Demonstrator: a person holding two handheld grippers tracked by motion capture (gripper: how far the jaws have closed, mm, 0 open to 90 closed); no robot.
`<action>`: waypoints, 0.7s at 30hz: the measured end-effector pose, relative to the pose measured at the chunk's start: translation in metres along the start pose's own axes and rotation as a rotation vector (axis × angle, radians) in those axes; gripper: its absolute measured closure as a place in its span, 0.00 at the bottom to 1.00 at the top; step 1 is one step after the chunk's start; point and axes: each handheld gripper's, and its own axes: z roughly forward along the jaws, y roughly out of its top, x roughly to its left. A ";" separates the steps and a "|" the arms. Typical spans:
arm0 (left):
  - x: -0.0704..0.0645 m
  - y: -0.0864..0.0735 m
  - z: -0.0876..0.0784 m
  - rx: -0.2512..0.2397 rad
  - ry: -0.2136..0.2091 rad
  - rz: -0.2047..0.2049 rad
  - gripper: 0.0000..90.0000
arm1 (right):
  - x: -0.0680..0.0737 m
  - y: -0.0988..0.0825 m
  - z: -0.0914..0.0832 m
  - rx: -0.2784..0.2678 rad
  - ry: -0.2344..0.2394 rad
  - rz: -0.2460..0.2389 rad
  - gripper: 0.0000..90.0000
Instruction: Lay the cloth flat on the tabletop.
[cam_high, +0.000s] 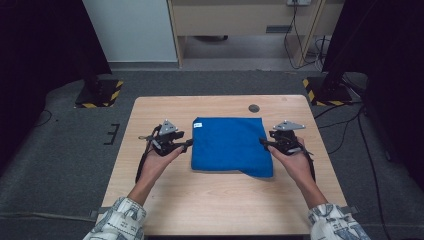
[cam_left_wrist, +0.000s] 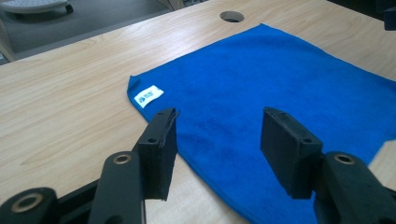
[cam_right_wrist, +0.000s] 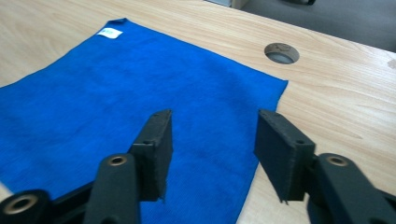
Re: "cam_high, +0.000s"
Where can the black curtain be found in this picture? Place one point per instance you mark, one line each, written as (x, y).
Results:
(393, 50)
(33, 50)

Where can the person's right hand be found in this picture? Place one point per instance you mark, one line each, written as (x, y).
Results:
(296, 170)

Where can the black tape floor mark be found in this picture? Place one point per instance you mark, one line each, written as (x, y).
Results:
(114, 134)

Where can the person's left hand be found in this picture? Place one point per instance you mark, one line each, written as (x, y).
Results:
(155, 170)

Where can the black stand with striped base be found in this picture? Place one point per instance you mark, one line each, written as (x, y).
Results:
(100, 95)
(328, 96)

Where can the blue cloth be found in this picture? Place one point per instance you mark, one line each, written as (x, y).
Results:
(230, 146)

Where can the grey round table grommet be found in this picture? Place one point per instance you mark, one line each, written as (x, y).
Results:
(254, 108)

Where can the white panel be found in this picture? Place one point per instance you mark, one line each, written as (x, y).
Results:
(133, 30)

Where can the light wooden cabinet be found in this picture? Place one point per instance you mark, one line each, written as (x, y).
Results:
(233, 20)

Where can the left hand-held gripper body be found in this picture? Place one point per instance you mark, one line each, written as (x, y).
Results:
(165, 143)

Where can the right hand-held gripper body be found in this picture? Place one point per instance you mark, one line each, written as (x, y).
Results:
(286, 141)

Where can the grey tape strip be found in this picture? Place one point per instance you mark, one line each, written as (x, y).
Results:
(351, 209)
(96, 213)

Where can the grey rectangular cabinet plate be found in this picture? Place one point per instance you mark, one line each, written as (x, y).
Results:
(278, 29)

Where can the white power strip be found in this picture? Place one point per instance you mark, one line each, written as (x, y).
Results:
(299, 2)

